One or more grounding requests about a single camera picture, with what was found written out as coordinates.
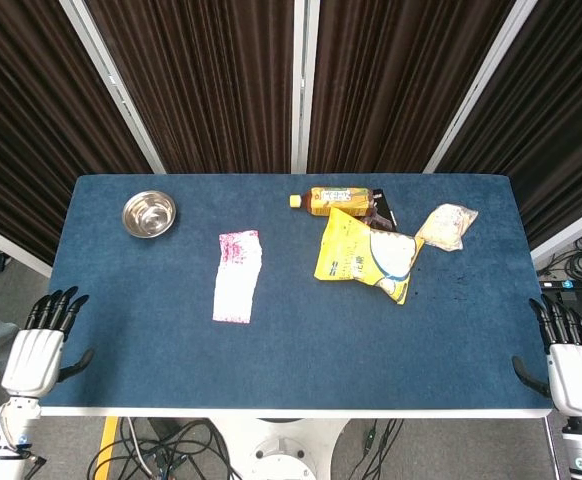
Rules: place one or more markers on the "stainless steel bowl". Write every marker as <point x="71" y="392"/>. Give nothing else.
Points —
<point x="149" y="215"/>

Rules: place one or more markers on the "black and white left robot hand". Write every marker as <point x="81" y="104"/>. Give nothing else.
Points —
<point x="33" y="360"/>

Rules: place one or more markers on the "dark brown curtain panel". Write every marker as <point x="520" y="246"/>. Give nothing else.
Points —
<point x="31" y="125"/>
<point x="396" y="85"/>
<point x="206" y="85"/>
<point x="556" y="125"/>

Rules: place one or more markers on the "white partition post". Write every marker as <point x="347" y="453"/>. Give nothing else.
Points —
<point x="303" y="85"/>
<point x="113" y="85"/>
<point x="571" y="232"/>
<point x="478" y="90"/>
<point x="8" y="247"/>

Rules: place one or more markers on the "yellow tea bottle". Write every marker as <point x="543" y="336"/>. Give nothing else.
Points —
<point x="338" y="199"/>

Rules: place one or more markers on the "yellow snack bag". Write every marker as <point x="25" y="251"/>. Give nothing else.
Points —
<point x="351" y="250"/>

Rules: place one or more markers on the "black snack packet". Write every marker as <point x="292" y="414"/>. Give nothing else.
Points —
<point x="383" y="210"/>

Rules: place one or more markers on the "small beige snack bag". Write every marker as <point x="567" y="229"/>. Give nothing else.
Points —
<point x="448" y="227"/>

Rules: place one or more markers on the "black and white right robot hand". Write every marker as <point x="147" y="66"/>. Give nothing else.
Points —
<point x="578" y="377"/>

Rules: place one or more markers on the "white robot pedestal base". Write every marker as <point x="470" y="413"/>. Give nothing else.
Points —
<point x="281" y="450"/>

